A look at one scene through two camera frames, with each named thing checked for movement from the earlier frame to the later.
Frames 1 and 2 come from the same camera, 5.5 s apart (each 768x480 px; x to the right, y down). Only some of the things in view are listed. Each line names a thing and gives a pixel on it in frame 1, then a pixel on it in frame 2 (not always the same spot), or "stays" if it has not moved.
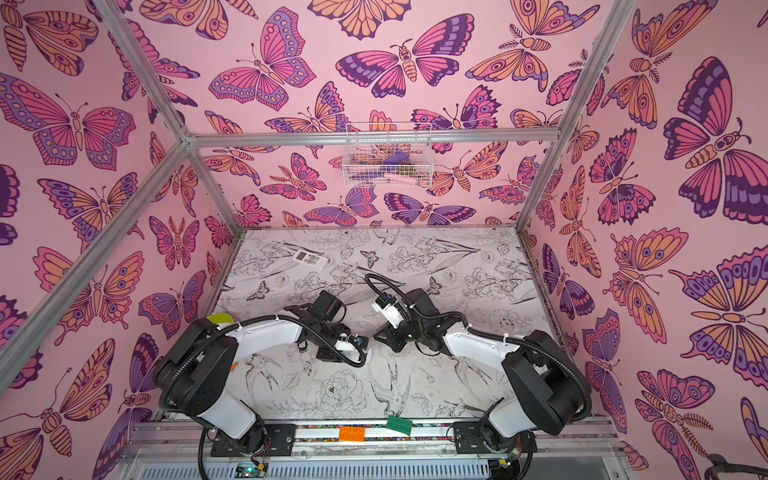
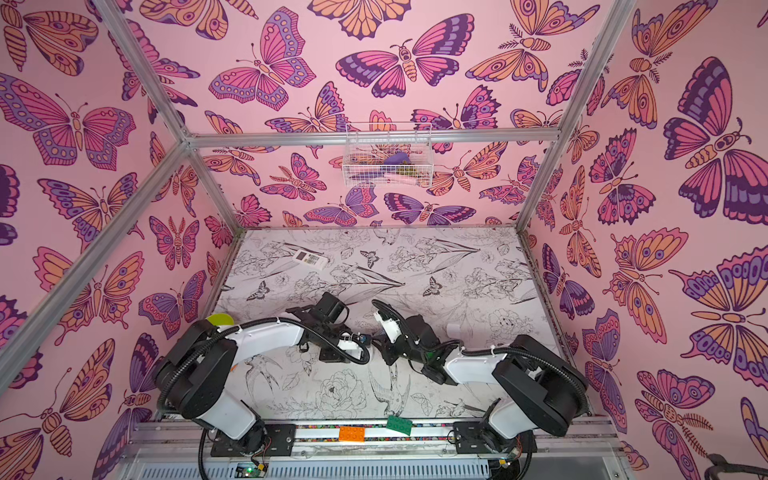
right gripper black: (396, 335) to (405, 330)
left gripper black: (330, 356) stays
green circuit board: (248, 470) stays
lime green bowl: (221, 318) stays
